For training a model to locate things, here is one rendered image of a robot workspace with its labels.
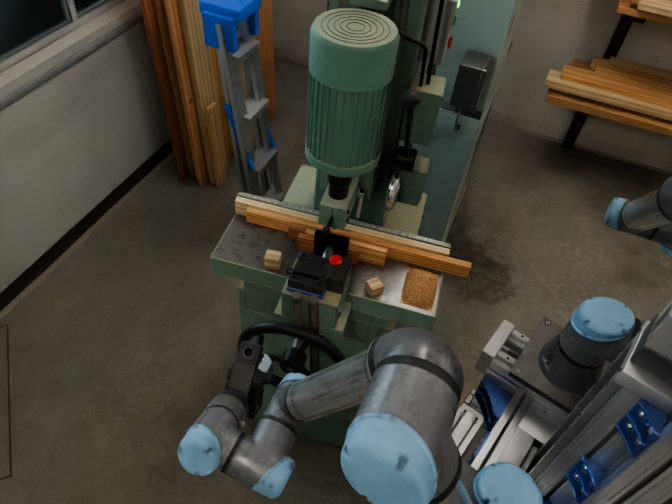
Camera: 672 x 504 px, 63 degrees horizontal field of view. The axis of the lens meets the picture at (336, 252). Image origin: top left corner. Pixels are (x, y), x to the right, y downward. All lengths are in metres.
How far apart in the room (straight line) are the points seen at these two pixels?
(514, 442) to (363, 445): 0.86
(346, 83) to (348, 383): 0.57
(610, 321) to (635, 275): 1.79
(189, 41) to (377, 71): 1.62
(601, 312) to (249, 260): 0.85
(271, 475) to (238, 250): 0.67
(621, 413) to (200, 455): 0.71
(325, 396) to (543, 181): 2.70
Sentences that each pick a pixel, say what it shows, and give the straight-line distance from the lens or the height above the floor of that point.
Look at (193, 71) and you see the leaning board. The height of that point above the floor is 0.66.
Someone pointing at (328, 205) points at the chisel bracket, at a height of 1.07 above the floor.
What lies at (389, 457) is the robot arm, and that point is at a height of 1.40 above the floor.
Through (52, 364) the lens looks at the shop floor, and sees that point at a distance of 2.50.
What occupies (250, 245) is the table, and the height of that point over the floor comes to 0.90.
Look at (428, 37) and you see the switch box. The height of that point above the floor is 1.39.
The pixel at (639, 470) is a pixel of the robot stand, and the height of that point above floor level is 1.13.
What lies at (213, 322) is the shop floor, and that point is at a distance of 2.46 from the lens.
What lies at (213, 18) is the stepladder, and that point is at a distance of 2.08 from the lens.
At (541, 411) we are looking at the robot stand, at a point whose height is 0.73.
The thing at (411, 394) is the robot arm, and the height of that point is 1.41.
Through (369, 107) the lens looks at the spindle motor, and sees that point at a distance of 1.16.
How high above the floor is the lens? 2.00
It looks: 47 degrees down
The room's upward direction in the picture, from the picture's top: 6 degrees clockwise
